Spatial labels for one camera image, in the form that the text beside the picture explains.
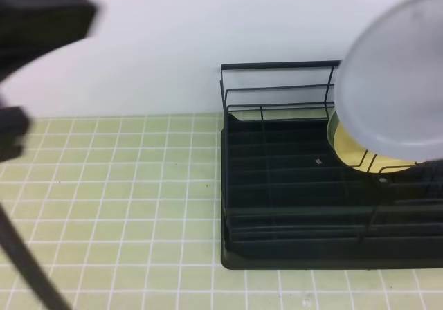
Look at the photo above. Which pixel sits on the grey round plate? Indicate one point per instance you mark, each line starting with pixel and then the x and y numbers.
pixel 388 92

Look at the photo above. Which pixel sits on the yellow plate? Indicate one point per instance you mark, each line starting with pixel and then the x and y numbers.
pixel 354 155

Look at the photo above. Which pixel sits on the pale green plate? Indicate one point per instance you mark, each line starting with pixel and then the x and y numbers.
pixel 332 127

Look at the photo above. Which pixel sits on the black wire dish rack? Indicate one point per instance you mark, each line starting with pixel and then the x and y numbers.
pixel 289 202

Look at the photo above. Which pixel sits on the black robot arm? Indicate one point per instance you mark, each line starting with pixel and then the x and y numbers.
pixel 31 29

